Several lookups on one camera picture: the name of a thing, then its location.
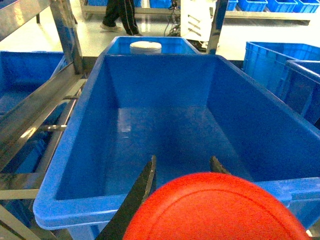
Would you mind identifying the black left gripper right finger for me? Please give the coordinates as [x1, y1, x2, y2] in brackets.
[209, 156, 231, 175]

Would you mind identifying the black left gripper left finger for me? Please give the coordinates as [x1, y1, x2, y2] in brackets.
[97, 155, 157, 240]

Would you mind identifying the red mushroom push button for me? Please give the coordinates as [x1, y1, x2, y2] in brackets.
[124, 172, 309, 240]

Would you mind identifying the large blue crate right shelf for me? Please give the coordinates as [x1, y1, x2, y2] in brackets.
[243, 42, 320, 126]

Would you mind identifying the large blue crate upper left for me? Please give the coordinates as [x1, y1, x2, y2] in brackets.
[33, 54, 320, 240]

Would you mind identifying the blue crate behind target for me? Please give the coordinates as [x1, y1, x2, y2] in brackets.
[105, 36, 200, 55]

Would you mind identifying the white round lidded jar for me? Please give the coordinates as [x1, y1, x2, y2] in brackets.
[129, 41, 162, 55]

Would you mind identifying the white machine cabinet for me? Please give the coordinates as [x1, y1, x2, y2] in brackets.
[180, 0, 217, 42]

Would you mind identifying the person in black trousers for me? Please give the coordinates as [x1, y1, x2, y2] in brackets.
[100, 0, 142, 37]

